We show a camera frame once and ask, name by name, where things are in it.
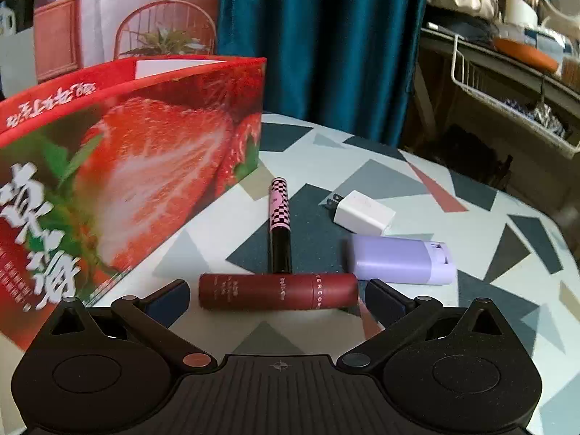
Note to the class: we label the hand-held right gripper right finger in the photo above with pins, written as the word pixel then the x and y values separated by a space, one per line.
pixel 385 302

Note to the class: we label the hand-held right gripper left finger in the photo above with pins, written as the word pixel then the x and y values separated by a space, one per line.
pixel 168 304

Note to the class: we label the dark red cosmetic tube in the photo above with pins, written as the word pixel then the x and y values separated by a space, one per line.
pixel 276 291

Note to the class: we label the red strawberry print cardboard box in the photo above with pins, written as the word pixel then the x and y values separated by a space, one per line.
pixel 127 167

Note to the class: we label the purple plastic case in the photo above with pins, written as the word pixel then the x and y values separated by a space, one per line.
pixel 398 260

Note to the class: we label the geometric patterned tablecloth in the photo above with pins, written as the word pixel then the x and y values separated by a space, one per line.
pixel 453 244

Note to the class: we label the white charger plug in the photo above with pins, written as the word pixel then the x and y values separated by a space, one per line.
pixel 365 215

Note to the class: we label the pink checkered cosmetic tube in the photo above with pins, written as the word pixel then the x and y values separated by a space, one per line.
pixel 280 222

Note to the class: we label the black bag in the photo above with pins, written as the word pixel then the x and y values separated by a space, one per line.
pixel 466 154

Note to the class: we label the dressing table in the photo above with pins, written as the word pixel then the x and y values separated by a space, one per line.
pixel 480 61

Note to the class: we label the blue curtain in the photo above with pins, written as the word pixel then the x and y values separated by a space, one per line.
pixel 317 45

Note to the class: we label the orange bowl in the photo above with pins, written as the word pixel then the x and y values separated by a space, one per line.
pixel 525 54

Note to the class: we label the printed room scene wall tapestry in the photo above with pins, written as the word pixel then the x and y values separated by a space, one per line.
pixel 136 4

